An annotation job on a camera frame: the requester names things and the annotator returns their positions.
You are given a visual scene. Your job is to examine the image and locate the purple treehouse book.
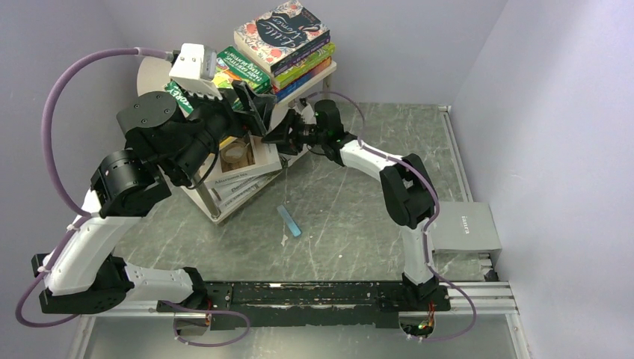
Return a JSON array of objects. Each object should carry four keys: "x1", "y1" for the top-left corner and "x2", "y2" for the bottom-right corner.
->
[{"x1": 272, "y1": 35, "x2": 332, "y2": 81}]

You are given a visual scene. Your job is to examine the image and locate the brown cover book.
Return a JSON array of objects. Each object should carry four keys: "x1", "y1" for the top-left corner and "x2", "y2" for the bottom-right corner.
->
[{"x1": 209, "y1": 171, "x2": 280, "y2": 202}]

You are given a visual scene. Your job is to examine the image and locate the white tape roll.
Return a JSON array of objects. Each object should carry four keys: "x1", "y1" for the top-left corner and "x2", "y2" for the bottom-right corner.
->
[{"x1": 136, "y1": 57, "x2": 171, "y2": 96}]

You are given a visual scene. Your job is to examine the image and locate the floral Little Women book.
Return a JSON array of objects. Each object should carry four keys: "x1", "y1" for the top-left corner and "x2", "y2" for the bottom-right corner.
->
[{"x1": 233, "y1": 1, "x2": 330, "y2": 76}]

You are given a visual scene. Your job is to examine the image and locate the grey laptop box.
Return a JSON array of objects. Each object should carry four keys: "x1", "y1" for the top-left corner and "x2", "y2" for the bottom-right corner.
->
[{"x1": 428, "y1": 201, "x2": 502, "y2": 254}]

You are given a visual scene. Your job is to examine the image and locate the white palm leaf book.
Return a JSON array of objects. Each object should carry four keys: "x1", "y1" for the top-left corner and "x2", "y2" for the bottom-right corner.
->
[{"x1": 217, "y1": 152, "x2": 305, "y2": 215}]

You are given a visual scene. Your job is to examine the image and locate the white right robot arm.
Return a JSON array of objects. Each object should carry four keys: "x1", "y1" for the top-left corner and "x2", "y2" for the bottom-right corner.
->
[{"x1": 262, "y1": 99, "x2": 439, "y2": 310}]

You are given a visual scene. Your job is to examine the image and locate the green 104-storey treehouse book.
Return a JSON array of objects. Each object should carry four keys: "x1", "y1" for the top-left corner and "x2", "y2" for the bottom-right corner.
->
[{"x1": 164, "y1": 46, "x2": 272, "y2": 115}]

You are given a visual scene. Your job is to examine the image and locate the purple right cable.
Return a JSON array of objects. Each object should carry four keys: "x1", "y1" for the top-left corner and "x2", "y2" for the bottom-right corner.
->
[{"x1": 307, "y1": 90, "x2": 479, "y2": 344}]

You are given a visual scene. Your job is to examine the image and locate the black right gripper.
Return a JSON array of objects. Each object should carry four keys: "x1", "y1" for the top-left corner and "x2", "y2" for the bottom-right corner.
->
[{"x1": 262, "y1": 109, "x2": 327, "y2": 156}]

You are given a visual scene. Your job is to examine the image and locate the blue orange book in stack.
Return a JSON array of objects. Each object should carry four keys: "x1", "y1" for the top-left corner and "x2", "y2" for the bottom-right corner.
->
[{"x1": 272, "y1": 57, "x2": 332, "y2": 101}]

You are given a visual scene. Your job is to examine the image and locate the white two-tier shelf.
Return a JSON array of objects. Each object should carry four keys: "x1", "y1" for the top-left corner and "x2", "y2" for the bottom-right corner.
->
[{"x1": 183, "y1": 61, "x2": 337, "y2": 224}]

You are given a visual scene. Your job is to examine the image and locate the white magazine with photo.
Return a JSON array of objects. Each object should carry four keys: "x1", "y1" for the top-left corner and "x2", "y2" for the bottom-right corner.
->
[{"x1": 204, "y1": 135, "x2": 282, "y2": 188}]

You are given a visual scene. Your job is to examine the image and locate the light blue glue stick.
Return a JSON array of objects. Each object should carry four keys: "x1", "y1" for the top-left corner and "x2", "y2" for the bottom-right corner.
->
[{"x1": 277, "y1": 205, "x2": 302, "y2": 237}]

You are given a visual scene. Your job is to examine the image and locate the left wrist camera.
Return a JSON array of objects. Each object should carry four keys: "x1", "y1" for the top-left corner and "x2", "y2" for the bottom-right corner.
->
[{"x1": 169, "y1": 43, "x2": 223, "y2": 100}]

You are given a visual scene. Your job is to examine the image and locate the green treehouse book in stack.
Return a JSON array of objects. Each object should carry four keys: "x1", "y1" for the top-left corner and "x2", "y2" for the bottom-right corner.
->
[{"x1": 271, "y1": 43, "x2": 336, "y2": 93}]

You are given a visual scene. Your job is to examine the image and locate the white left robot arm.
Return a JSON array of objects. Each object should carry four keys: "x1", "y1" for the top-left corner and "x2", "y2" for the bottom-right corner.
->
[{"x1": 32, "y1": 81, "x2": 277, "y2": 315}]

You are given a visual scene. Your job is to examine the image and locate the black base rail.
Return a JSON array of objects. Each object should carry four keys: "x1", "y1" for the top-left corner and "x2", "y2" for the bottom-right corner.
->
[{"x1": 179, "y1": 280, "x2": 451, "y2": 330}]

